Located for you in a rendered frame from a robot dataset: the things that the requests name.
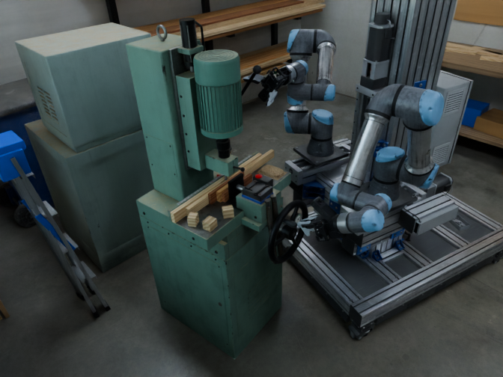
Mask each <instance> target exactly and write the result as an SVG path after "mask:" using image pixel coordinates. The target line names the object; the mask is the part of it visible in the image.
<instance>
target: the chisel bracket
mask: <svg viewBox="0 0 503 377"><path fill-rule="evenodd" d="M204 156H205V163H206V168H208V169H210V170H212V171H215V172H218V173H220V174H223V175H225V176H227V177H229V176H231V175H232V174H234V173H236V172H237V171H238V170H239V169H236V168H233V166H237V167H239V165H238V157H237V156H234V155H231V154H230V157H228V158H226V159H221V158H219V154H218V150H217V149H213V150H211V151H210V152H208V153H206V154H205V155H204Z"/></svg>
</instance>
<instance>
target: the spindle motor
mask: <svg viewBox="0 0 503 377"><path fill-rule="evenodd" d="M193 65H194V72H195V84H196V91H197V98H198V111H199V117H200V125H201V133H202V134H203V135H204V136H206V137H208V138H215V139H224V138H232V137H234V136H236V135H238V134H240V133H241V132H242V131H243V108H242V92H241V75H240V57H239V55H238V54H237V52H235V51H231V50H227V49H214V50H207V51H204V52H199V53H198V54H196V55H195V57H194V58H193Z"/></svg>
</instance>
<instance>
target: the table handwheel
mask: <svg viewBox="0 0 503 377"><path fill-rule="evenodd" d="M293 208H295V209H294V211H293V216H292V218H291V221H295V219H296V214H297V212H298V210H299V208H301V210H302V220H303V219H305V218H308V207H307V206H306V204H305V202H303V201H302V200H294V201H292V202H290V203H289V204H288V205H286V207H285V208H283V210H282V211H281V212H280V214H279V215H278V217H277V219H276V220H275V223H274V221H273V227H272V230H271V233H270V235H269V241H268V255H269V258H270V259H271V261H272V262H274V263H277V264H279V263H283V262H285V261H286V260H288V259H289V258H290V257H291V256H292V255H293V254H294V252H295V251H296V249H297V248H298V247H299V244H300V242H301V241H302V238H303V236H304V234H305V233H304V232H303V230H302V228H301V227H300V228H299V232H298V234H297V236H296V233H297V229H296V227H295V228H293V227H290V226H288V225H287V224H286V225H283V224H282V222H283V220H284V219H285V218H286V216H287V214H288V213H289V212H290V211H291V210H292V209H293ZM278 232H279V233H281V237H280V238H279V239H278V240H277V241H275V240H276V237H277V234H278ZM295 236H296V239H294V238H295ZM285 238H286V239H289V240H292V242H293V244H292V245H291V247H290V248H289V250H288V251H287V252H286V253H285V254H284V255H282V256H281V257H277V256H276V255H275V247H276V246H277V245H278V244H279V243H280V242H281V241H282V240H284V239H285Z"/></svg>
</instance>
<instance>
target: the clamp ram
mask: <svg viewBox="0 0 503 377"><path fill-rule="evenodd" d="M244 187H245V186H244V180H243V174H242V173H240V174H238V175H237V176H235V177H234V178H233V179H232V180H230V181H228V192H229V199H231V200H232V199H234V198H235V197H236V196H237V195H238V194H239V193H241V192H242V191H243V188H244Z"/></svg>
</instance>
